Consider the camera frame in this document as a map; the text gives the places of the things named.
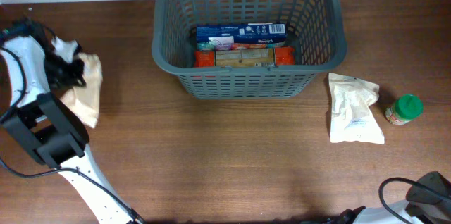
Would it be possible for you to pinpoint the beige powder bag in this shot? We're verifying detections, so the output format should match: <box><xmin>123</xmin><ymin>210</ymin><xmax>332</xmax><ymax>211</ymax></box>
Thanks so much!
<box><xmin>60</xmin><ymin>53</ymin><xmax>103</xmax><ymax>128</ymax></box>

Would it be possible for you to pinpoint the orange spaghetti package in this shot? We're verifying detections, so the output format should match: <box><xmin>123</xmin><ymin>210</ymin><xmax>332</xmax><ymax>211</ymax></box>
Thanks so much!
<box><xmin>194</xmin><ymin>47</ymin><xmax>295</xmax><ymax>68</ymax></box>

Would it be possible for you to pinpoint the blue tea box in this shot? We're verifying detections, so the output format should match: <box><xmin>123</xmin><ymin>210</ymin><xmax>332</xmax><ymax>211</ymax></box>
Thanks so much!
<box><xmin>196</xmin><ymin>23</ymin><xmax>288</xmax><ymax>51</ymax></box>

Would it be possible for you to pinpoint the grey plastic basket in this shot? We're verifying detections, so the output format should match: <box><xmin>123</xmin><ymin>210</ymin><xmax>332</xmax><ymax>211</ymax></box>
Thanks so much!
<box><xmin>152</xmin><ymin>0</ymin><xmax>347</xmax><ymax>99</ymax></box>

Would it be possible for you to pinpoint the beige food pouch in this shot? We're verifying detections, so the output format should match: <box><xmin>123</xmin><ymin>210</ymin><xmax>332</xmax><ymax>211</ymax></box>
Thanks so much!
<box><xmin>328</xmin><ymin>73</ymin><xmax>385</xmax><ymax>144</ymax></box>

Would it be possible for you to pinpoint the green lid spice jar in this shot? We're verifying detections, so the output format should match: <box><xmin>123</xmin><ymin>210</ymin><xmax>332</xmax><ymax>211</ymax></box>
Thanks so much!
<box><xmin>385</xmin><ymin>94</ymin><xmax>424</xmax><ymax>125</ymax></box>

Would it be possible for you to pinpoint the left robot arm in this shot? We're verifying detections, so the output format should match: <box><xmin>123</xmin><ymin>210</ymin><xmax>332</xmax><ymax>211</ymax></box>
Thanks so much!
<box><xmin>1</xmin><ymin>18</ymin><xmax>144</xmax><ymax>223</ymax></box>

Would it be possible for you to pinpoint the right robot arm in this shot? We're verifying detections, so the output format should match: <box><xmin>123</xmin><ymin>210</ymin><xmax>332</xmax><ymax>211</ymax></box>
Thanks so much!
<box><xmin>331</xmin><ymin>171</ymin><xmax>450</xmax><ymax>224</ymax></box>

